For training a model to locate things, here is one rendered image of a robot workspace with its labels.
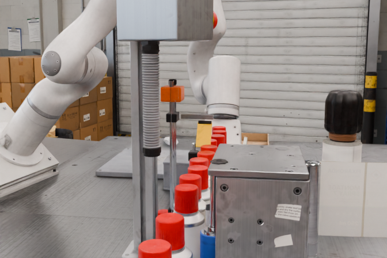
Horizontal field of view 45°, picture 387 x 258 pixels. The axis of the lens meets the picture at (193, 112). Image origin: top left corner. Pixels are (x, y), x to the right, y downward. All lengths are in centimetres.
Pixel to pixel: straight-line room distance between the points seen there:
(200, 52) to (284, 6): 409
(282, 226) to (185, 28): 41
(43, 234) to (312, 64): 438
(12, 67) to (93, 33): 360
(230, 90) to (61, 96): 56
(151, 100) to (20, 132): 78
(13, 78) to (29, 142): 339
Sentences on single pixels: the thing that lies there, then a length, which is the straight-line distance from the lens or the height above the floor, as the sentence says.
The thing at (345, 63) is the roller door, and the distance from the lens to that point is 524.
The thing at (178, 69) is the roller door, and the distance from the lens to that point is 565.
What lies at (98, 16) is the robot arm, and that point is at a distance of 136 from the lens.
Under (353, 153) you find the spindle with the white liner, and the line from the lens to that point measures 107.
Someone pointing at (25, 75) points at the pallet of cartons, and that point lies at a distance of 486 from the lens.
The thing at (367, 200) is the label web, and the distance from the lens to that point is 94.
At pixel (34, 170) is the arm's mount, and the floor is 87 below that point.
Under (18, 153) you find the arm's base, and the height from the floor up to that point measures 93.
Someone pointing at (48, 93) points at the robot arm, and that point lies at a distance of 148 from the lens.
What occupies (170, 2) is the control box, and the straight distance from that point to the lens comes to 82.
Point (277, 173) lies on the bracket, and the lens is 51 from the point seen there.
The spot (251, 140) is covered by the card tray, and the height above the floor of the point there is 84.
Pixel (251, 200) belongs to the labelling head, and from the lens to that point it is 52.
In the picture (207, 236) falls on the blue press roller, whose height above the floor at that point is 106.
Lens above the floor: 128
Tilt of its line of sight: 9 degrees down
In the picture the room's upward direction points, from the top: straight up
